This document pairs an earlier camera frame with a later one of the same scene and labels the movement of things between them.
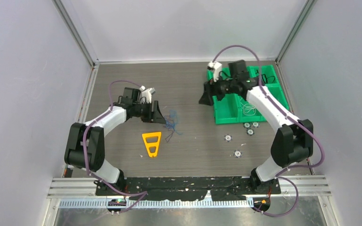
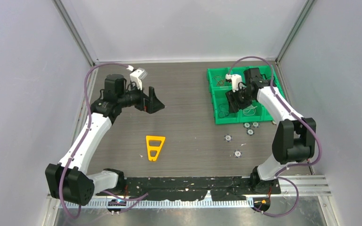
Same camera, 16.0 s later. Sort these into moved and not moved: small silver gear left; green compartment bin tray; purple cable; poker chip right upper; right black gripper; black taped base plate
Moved: purple cable; right black gripper
Not moved: small silver gear left; black taped base plate; poker chip right upper; green compartment bin tray
